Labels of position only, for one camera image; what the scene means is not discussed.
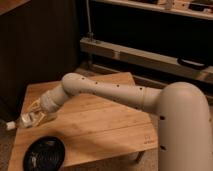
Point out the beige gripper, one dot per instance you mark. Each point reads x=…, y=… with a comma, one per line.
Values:
x=50, y=102

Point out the clear plastic bottle white cap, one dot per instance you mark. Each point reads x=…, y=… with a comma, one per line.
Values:
x=23, y=122

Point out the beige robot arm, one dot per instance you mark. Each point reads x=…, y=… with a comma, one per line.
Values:
x=185, y=136

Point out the black ceramic bowl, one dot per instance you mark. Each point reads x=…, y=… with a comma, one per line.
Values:
x=45, y=154

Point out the wooden table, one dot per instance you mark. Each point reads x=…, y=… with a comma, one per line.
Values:
x=91, y=129

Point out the metal pole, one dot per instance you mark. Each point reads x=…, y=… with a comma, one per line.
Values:
x=90, y=32

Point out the wooden shelf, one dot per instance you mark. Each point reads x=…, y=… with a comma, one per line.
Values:
x=177, y=7

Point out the long beige case black handle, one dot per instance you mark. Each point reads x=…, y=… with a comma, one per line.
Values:
x=144, y=59

